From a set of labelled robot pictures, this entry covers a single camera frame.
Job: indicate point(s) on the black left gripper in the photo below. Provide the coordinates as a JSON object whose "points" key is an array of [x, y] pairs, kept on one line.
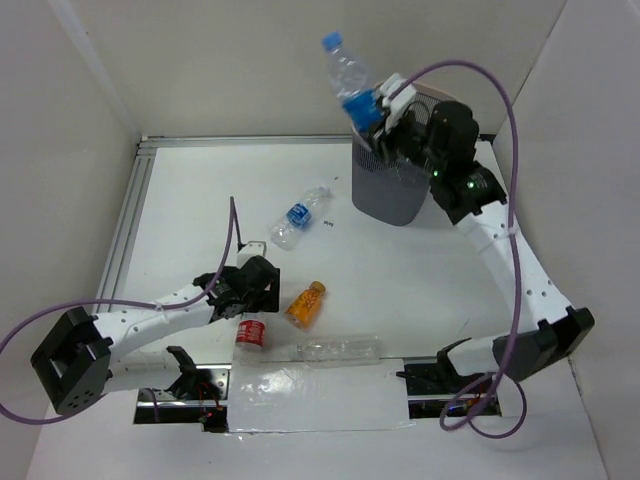
{"points": [[270, 298]]}

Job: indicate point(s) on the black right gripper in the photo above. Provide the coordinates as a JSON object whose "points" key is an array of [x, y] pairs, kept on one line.
{"points": [[385, 141]]}

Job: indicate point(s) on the clear bottle red cap label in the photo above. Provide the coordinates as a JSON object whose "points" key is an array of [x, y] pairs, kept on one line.
{"points": [[249, 339]]}

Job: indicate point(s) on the clear bottle blue cap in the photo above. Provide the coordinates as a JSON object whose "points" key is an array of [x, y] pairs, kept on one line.
{"points": [[351, 83]]}

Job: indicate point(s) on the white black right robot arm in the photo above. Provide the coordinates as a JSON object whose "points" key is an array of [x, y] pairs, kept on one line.
{"points": [[546, 327]]}

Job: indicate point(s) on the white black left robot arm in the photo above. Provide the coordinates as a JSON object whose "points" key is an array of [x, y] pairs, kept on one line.
{"points": [[85, 356]]}

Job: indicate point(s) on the grey mesh waste bin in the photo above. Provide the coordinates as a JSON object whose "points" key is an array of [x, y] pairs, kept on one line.
{"points": [[374, 195]]}

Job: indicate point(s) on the small orange juice bottle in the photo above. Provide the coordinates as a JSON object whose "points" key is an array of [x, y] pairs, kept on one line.
{"points": [[304, 310]]}

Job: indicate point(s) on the clear bottle blue Aqua label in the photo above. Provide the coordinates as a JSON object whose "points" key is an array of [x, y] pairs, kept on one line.
{"points": [[300, 217]]}

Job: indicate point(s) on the clear crushed unlabelled bottle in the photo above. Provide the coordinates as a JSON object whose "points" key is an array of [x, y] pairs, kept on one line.
{"points": [[339, 351]]}

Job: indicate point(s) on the white taped cover sheet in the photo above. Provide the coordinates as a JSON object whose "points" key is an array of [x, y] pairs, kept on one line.
{"points": [[296, 397]]}

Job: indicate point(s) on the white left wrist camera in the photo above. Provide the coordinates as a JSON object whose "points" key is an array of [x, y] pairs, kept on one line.
{"points": [[249, 250]]}

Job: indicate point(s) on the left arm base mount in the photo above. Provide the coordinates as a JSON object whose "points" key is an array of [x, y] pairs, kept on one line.
{"points": [[197, 395]]}

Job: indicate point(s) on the aluminium frame rail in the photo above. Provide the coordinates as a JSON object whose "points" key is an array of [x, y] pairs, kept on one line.
{"points": [[117, 261]]}

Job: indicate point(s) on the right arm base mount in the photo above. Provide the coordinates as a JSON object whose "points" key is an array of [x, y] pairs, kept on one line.
{"points": [[431, 384]]}

